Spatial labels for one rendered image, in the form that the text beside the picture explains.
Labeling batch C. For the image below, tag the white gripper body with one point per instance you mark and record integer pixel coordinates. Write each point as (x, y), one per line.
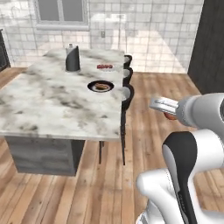
(164, 105)

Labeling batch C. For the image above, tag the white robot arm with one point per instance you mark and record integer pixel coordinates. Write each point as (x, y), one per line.
(204, 163)

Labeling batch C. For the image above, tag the orange-red round fruit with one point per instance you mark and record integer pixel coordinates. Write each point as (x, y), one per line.
(169, 117)

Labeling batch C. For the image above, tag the brown-orange fruit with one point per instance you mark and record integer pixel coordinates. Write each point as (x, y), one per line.
(101, 86)

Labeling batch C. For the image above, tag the red and white plate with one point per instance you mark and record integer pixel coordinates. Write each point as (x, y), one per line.
(105, 67)

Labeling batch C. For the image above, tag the black round plate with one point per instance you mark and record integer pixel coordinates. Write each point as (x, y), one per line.
(93, 86)

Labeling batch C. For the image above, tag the grey island counter base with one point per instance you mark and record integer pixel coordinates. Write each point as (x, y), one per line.
(43, 156)

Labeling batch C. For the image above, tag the black bar stool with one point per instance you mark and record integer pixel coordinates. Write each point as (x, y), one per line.
(127, 60)
(128, 75)
(127, 96)

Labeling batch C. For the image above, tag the dark wood tall cabinet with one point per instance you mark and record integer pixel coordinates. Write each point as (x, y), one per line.
(208, 43)

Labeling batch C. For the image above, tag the dark grey jug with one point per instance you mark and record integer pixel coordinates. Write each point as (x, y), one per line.
(72, 59)

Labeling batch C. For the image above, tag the grey framed window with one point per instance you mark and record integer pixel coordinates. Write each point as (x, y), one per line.
(61, 11)

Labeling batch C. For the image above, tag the black cabinet run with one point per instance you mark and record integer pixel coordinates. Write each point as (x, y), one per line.
(3, 52)

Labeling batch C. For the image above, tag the grey wall socket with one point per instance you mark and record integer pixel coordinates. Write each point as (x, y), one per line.
(103, 34)

